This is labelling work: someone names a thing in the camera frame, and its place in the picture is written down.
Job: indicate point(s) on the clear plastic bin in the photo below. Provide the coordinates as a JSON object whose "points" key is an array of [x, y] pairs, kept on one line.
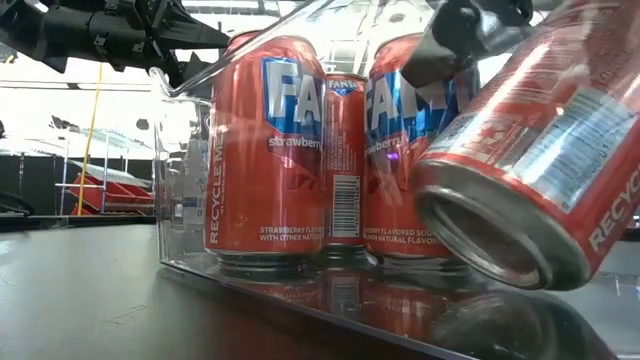
{"points": [[175, 250]]}

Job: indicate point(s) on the white Celsius energy drink can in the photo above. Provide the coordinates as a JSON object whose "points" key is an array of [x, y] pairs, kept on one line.
{"points": [[194, 190]]}

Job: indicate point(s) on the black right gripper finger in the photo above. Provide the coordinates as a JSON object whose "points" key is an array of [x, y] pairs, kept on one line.
{"points": [[450, 50]]}

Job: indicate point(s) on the rack with red bins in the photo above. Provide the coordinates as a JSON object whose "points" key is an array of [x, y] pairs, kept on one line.
{"points": [[115, 195]]}

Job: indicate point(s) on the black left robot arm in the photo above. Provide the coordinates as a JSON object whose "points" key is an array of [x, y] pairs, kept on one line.
{"points": [[55, 30]]}

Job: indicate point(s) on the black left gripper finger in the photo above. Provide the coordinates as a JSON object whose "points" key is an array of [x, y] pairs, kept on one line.
{"points": [[190, 67], [195, 37]]}

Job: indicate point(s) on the red Fanta strawberry can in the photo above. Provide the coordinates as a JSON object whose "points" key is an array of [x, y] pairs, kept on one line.
{"points": [[345, 150], [240, 175], [550, 165], [395, 200]]}

